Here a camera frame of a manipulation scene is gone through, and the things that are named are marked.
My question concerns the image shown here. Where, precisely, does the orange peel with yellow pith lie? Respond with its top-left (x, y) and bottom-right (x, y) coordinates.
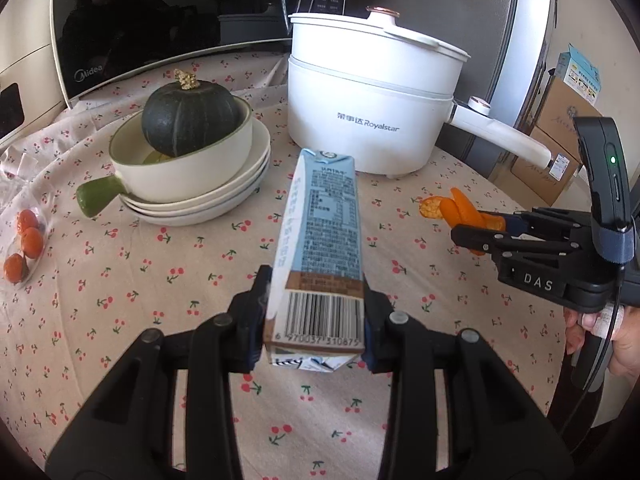
top-left (419, 196), bottom-right (448, 220)

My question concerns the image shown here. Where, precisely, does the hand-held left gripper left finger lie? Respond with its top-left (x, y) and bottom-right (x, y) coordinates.
top-left (45, 265), bottom-right (273, 480)

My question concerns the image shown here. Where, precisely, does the clear plastic bag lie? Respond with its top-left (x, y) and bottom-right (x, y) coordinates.
top-left (0, 150), bottom-right (56, 288)

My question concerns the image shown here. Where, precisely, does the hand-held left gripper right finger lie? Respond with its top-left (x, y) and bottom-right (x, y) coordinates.
top-left (361, 280), bottom-right (573, 480)

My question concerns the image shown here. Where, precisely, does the cherry print tablecloth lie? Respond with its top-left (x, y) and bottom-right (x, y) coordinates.
top-left (0, 42), bottom-right (568, 480)

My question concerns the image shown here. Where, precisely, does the light blue milk carton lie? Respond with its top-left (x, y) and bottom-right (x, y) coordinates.
top-left (261, 147), bottom-right (368, 376)

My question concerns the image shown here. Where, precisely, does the dark green pumpkin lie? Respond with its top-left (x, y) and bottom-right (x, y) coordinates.
top-left (141, 69), bottom-right (241, 158)

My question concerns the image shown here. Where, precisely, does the white appliance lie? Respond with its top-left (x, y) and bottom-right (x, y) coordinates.
top-left (0, 10), bottom-right (68, 141)

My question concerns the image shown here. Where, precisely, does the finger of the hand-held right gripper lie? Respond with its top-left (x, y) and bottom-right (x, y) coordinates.
top-left (500, 207), bottom-right (597, 242)
top-left (450, 225), bottom-right (583, 266)

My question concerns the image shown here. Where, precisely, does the grey refrigerator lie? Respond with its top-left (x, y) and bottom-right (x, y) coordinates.
top-left (345, 0), bottom-right (558, 181)

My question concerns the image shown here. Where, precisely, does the cream bowl with green handle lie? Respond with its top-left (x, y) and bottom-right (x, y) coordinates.
top-left (76, 95), bottom-right (254, 218)

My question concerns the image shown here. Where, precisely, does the white electric cooking pot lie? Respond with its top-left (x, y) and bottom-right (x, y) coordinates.
top-left (286, 6), bottom-right (553, 178)

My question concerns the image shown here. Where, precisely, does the white pot lid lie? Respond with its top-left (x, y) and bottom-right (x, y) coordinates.
top-left (290, 6), bottom-right (471, 59)

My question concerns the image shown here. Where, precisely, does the light blue printed box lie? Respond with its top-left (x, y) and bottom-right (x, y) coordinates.
top-left (556, 44), bottom-right (603, 107)

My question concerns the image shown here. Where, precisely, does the person's right hand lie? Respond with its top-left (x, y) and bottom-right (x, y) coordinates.
top-left (564, 305), bottom-right (640, 392)

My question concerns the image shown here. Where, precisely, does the black cable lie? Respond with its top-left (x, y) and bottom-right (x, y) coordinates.
top-left (557, 270), bottom-right (626, 436)

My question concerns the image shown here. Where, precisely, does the long orange peel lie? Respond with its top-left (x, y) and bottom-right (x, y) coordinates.
top-left (446, 187), bottom-right (506, 257)

